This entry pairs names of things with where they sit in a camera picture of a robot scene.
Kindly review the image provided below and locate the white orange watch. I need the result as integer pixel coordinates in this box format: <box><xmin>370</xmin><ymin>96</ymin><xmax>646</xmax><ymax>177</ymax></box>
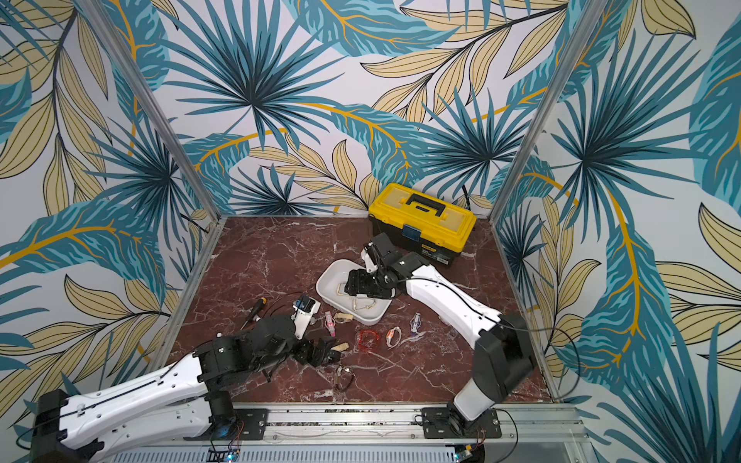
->
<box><xmin>385</xmin><ymin>326</ymin><xmax>403</xmax><ymax>349</ymax></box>

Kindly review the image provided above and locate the black yellow screwdriver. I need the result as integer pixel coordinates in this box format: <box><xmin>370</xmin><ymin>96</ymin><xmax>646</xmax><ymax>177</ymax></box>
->
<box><xmin>240</xmin><ymin>297</ymin><xmax>267</xmax><ymax>330</ymax></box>

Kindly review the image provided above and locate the aluminium front rail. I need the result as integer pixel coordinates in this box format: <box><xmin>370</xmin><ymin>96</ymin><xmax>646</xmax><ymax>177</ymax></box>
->
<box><xmin>114</xmin><ymin>403</ymin><xmax>598</xmax><ymax>462</ymax></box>

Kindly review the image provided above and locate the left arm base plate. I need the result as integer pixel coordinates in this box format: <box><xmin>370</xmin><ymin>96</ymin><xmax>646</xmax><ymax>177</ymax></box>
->
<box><xmin>194</xmin><ymin>408</ymin><xmax>269</xmax><ymax>442</ymax></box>

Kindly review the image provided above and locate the white plastic storage tray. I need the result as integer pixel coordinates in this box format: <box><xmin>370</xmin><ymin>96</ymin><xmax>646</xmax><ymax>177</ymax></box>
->
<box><xmin>316</xmin><ymin>260</ymin><xmax>392</xmax><ymax>326</ymax></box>

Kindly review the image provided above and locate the beige square-face watch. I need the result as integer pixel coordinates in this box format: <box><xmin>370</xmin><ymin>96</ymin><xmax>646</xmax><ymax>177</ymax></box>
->
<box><xmin>351</xmin><ymin>296</ymin><xmax>380</xmax><ymax>313</ymax></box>

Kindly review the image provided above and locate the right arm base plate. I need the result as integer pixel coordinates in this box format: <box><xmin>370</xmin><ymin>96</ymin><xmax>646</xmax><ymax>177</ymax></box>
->
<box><xmin>414</xmin><ymin>406</ymin><xmax>502</xmax><ymax>440</ymax></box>

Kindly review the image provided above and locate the brown leather gold watch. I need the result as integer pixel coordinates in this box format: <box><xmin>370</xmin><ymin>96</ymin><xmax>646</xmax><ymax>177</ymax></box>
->
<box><xmin>334</xmin><ymin>366</ymin><xmax>356</xmax><ymax>393</ymax></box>

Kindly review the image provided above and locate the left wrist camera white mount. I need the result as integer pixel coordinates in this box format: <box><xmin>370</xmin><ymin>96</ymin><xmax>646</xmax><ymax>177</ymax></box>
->
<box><xmin>293</xmin><ymin>293</ymin><xmax>320</xmax><ymax>340</ymax></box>

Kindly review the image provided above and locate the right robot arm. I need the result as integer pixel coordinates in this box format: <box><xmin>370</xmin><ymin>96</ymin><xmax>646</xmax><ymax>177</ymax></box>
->
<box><xmin>345</xmin><ymin>253</ymin><xmax>536</xmax><ymax>424</ymax></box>

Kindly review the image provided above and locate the purple white watch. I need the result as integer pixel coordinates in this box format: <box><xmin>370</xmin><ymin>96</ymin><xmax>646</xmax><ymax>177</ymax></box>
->
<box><xmin>410</xmin><ymin>313</ymin><xmax>422</xmax><ymax>335</ymax></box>

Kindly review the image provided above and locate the pink white watch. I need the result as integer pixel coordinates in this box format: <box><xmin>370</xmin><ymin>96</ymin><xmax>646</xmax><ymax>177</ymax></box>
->
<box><xmin>324</xmin><ymin>312</ymin><xmax>337</xmax><ymax>338</ymax></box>

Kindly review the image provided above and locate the red translucent watch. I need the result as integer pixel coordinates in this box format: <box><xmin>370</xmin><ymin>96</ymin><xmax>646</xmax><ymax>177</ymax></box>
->
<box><xmin>356</xmin><ymin>329</ymin><xmax>380</xmax><ymax>352</ymax></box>

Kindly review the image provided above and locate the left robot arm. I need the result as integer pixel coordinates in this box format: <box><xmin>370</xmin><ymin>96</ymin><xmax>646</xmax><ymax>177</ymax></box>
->
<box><xmin>27</xmin><ymin>314</ymin><xmax>341</xmax><ymax>462</ymax></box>

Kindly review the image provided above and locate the yellow black plastic toolbox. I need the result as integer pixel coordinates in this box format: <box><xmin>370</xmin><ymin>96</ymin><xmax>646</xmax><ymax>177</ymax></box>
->
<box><xmin>369</xmin><ymin>183</ymin><xmax>477</xmax><ymax>267</ymax></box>

